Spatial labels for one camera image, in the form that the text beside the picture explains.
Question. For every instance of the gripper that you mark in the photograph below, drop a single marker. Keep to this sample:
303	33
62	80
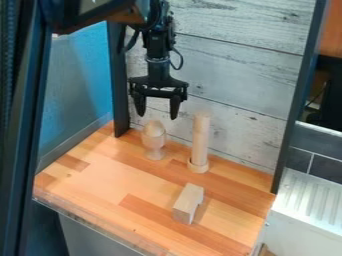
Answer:
158	83

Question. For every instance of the toy sink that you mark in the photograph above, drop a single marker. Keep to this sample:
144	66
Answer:
307	213

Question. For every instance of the wooden egg in cup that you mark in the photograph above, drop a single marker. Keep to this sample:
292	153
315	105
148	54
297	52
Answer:
154	140

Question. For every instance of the wooden block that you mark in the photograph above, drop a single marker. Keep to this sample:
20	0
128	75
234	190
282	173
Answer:
188	203

